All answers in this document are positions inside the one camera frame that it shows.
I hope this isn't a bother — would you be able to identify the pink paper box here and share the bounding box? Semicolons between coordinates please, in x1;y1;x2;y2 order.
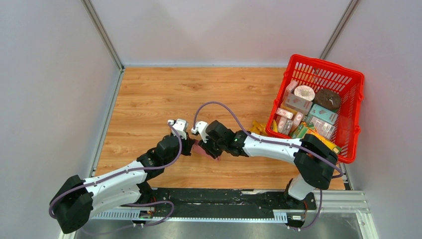
192;140;220;161

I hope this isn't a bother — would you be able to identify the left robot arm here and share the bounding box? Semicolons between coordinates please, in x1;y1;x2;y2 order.
49;134;195;234

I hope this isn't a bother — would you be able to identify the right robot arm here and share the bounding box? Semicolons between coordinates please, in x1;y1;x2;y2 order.
191;120;338;209

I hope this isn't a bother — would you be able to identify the pink grey snack box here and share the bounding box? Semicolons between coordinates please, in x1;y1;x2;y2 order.
283;94;313;115

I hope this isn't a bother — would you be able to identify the teal snack box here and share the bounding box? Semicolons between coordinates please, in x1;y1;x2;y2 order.
307;104;338;125

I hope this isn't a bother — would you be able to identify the yellow fried food toy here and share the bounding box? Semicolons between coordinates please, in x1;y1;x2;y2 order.
248;120;268;136

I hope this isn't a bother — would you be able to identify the pink white roll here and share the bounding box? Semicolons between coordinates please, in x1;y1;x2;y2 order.
294;85;316;101

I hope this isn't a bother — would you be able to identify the red plastic basket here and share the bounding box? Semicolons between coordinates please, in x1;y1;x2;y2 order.
265;54;365;164

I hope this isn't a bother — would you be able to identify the brown chocolate donut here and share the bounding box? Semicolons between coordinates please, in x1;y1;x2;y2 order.
314;89;341;112

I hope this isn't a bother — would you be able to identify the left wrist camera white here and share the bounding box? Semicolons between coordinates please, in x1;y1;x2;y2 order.
167;119;189;140

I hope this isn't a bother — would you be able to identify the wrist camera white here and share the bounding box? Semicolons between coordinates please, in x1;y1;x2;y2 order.
191;121;209;143
167;119;189;140

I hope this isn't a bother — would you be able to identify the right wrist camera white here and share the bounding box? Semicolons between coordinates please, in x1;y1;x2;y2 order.
191;121;209;143

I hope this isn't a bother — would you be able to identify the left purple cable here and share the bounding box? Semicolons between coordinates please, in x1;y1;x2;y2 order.
48;121;183;219

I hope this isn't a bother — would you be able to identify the purple cable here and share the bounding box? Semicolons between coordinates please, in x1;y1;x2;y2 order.
193;101;344;179
48;121;183;219

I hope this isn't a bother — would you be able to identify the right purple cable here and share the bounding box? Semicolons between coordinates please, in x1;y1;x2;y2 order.
193;101;344;179

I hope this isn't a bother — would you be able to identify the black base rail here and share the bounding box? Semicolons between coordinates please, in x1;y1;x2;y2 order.
69;186;370;228

